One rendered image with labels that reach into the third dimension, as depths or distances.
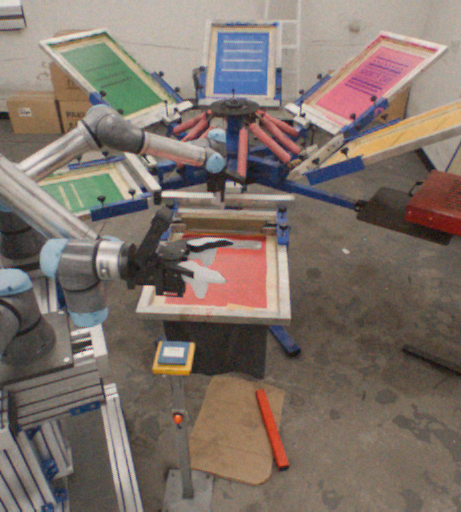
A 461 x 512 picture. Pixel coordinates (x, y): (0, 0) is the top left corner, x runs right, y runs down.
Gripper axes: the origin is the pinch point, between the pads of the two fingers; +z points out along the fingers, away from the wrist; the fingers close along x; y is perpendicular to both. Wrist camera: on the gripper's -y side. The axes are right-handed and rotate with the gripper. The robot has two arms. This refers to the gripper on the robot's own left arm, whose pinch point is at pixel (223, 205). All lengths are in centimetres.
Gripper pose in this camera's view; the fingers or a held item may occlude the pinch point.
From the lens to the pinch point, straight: 214.2
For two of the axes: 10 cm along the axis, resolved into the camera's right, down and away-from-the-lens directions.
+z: 0.1, 8.0, 6.0
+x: -0.5, 6.0, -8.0
